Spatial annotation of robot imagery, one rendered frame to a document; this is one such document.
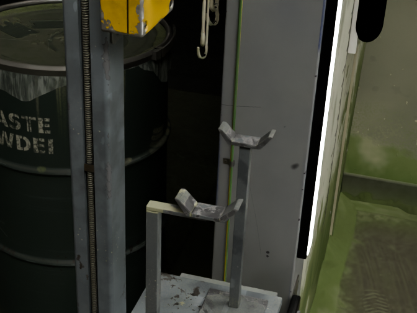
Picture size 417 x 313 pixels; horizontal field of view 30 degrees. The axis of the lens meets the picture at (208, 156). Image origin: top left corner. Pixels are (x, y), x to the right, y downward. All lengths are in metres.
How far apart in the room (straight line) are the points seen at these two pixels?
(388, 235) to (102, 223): 1.92
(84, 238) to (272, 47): 0.54
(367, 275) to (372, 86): 0.76
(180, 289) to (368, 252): 1.55
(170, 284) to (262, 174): 0.35
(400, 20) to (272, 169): 1.64
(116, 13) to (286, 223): 0.80
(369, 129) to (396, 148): 0.12
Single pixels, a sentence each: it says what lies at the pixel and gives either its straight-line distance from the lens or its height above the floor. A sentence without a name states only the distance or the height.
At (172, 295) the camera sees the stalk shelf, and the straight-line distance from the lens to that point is 1.31.
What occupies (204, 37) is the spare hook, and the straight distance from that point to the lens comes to 1.48.
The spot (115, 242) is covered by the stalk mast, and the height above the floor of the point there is 0.96.
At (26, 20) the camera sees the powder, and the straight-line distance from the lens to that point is 2.34.
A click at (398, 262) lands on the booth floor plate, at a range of 2.78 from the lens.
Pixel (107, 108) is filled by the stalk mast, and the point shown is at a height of 1.18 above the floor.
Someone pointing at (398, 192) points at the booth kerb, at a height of 0.13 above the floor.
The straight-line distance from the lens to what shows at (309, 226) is 1.62.
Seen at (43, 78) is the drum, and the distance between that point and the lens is 1.96.
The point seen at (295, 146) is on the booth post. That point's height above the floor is 0.91.
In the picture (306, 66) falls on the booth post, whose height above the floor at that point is 1.08.
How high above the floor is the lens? 1.60
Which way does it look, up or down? 28 degrees down
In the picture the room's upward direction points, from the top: 3 degrees clockwise
